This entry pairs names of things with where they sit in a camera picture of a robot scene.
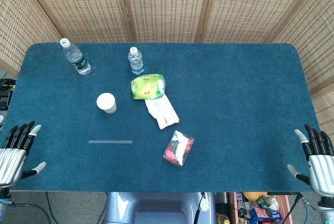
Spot black and silver right hand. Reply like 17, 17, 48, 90
287, 124, 334, 196

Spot black and silver left hand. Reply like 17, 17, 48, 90
0, 121, 47, 188

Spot transparent plastic straw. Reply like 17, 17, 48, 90
88, 140, 133, 145

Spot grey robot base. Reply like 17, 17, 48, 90
102, 192, 217, 224

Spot white paper cup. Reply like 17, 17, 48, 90
96, 92, 117, 115

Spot wooden crate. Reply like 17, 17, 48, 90
226, 192, 295, 224

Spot black electronic device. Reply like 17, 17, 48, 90
0, 77, 17, 110

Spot blue and red snack packet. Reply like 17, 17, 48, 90
249, 207, 284, 224

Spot orange fruit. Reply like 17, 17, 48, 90
242, 192, 262, 203

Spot water bottle with green label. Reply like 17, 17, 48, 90
59, 38, 92, 76

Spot woven rattan screen panel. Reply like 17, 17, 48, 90
0, 0, 62, 79
270, 0, 334, 137
119, 0, 218, 43
199, 0, 322, 43
19, 0, 137, 43

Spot clear box with red cups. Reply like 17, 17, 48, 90
162, 129, 195, 167

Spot green tissue packet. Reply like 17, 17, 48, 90
130, 73, 166, 101

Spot white and pink packet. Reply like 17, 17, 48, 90
144, 95, 180, 131

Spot water bottle with blue label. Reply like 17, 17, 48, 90
127, 46, 145, 76

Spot black cable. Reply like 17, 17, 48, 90
192, 192, 207, 224
10, 202, 51, 224
282, 193, 305, 224

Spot blue cable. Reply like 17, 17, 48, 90
45, 192, 58, 224

